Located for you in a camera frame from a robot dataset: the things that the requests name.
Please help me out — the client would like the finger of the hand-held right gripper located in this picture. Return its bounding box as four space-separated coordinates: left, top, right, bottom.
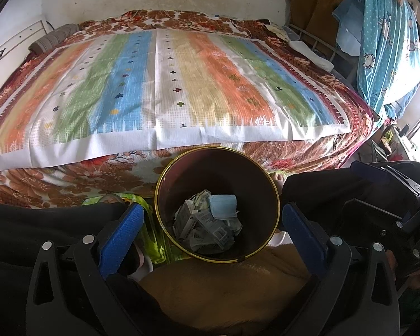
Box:
343 198 420 234
350 161 420 199

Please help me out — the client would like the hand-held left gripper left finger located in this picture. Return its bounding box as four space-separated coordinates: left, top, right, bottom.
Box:
26 202 162 336

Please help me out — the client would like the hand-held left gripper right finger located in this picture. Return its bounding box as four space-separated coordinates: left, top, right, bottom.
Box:
282 202 400 336

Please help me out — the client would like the dark bin with gold rim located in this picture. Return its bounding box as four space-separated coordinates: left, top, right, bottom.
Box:
155 147 280 263

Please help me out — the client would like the blue white plastic package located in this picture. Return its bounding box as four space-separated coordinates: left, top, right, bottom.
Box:
196 194 241 251

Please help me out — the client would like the cream yellow wrapper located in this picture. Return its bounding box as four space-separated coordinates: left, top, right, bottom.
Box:
192 190 211 211

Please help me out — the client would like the person's right hand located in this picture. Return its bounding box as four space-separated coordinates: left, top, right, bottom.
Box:
385 250 420 292

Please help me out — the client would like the green yellow plastic item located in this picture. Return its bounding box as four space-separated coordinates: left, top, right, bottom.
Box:
82 192 169 265

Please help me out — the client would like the brown floral blanket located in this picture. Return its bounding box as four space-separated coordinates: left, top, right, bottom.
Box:
0 9 376 211

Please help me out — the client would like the tan fuzzy cloth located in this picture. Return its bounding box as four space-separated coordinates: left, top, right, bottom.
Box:
140 245 323 336

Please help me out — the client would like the blue dotted printed cloth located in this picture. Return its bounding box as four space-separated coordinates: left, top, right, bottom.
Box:
356 0 420 117

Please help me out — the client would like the metal rack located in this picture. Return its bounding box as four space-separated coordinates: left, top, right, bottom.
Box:
289 24 358 78

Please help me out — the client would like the light blue garment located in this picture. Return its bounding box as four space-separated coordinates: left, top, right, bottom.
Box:
332 0 367 57

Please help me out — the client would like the striped colourful mat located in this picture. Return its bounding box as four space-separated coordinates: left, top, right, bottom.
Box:
0 28 351 174

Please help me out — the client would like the brown hanging garment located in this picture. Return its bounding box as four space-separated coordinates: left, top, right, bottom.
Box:
287 0 363 48

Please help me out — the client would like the grey folded cloth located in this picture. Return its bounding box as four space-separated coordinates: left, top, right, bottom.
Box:
29 24 80 53

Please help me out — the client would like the white headboard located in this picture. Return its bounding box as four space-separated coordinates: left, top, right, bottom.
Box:
0 19 50 75

